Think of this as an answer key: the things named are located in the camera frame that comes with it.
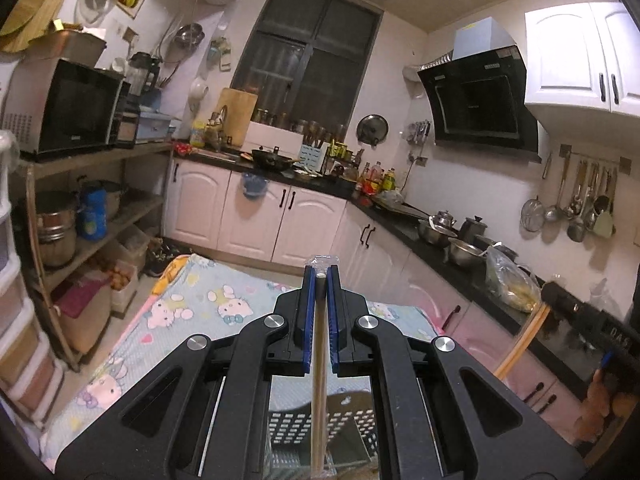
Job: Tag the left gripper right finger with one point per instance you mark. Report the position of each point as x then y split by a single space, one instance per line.
439 413

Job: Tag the silver black microwave oven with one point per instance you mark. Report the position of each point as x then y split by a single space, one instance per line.
54 106

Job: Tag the blue canister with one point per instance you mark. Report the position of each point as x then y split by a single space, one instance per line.
93 223

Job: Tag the black wok on stove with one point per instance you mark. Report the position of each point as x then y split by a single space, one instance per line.
269 160

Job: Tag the black kettle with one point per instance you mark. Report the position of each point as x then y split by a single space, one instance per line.
472 227

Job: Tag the Hello Kitty tablecloth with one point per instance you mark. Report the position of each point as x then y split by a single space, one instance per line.
195 295

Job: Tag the hanging strainer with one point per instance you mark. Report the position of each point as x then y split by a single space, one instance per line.
532 211

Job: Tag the dark kitchen window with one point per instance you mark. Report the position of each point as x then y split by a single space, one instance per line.
306 59

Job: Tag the clear plastic food bag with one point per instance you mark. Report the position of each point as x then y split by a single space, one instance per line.
509 283

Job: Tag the steel stock pot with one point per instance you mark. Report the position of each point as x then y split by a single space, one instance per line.
56 227

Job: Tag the green plastic utensil basket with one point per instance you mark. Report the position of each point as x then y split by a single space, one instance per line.
338 441

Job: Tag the woven bamboo tray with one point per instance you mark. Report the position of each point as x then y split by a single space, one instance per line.
28 20

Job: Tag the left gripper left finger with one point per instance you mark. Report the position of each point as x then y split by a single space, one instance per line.
202 412

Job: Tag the white lower cabinets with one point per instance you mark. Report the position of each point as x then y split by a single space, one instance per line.
206 207

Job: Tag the steel mixing bowl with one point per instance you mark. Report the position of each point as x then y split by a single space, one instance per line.
464 255

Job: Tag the white upper wall cabinet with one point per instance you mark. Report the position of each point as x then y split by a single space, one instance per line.
582 56

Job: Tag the black range hood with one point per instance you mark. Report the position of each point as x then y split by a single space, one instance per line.
477 98

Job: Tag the wooden chopstick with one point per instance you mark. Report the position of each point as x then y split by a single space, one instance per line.
320 368

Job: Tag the blender jug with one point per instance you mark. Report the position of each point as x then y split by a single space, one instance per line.
143 71

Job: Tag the white plastic drawer tower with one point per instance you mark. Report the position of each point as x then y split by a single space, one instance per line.
31 376

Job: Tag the wooden cutting board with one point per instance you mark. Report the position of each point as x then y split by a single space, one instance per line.
240 109

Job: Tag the right hand orange glove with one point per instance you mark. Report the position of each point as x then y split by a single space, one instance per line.
598 405

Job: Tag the wooden shelf rack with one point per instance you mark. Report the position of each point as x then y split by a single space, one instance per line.
68 174

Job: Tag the black pot lid on wall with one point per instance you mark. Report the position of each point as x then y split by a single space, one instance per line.
372 130

